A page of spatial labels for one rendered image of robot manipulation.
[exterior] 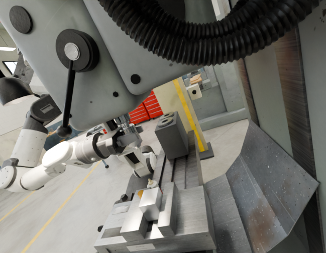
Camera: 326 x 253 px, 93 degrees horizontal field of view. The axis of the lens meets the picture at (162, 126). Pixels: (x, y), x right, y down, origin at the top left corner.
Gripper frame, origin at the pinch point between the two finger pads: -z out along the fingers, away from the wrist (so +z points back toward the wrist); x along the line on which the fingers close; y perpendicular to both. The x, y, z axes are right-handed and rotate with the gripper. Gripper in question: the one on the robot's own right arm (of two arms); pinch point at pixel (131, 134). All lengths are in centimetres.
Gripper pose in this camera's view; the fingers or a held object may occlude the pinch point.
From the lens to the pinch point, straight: 48.4
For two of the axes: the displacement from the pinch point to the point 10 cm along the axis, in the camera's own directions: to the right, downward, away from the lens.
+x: 1.4, -3.9, 9.1
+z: -9.0, 3.2, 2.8
